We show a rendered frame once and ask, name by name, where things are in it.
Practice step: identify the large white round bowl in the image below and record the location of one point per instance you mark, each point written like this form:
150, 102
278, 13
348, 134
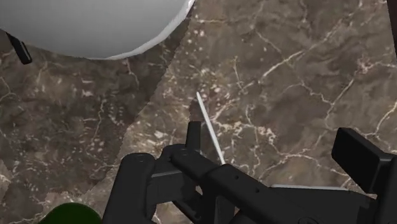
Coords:
90, 24

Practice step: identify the dark brown upright thing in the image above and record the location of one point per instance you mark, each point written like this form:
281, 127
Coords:
393, 21

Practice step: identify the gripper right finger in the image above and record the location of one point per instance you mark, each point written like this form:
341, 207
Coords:
359, 158

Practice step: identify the black flat bar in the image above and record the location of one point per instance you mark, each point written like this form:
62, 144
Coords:
20, 49

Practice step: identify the thin white stick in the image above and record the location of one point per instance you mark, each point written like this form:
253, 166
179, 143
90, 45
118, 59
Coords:
211, 128

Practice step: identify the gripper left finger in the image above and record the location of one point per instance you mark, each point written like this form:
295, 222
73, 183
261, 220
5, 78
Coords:
133, 186

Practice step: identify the dark green round thing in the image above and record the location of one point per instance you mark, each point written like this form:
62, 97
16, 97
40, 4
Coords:
71, 214

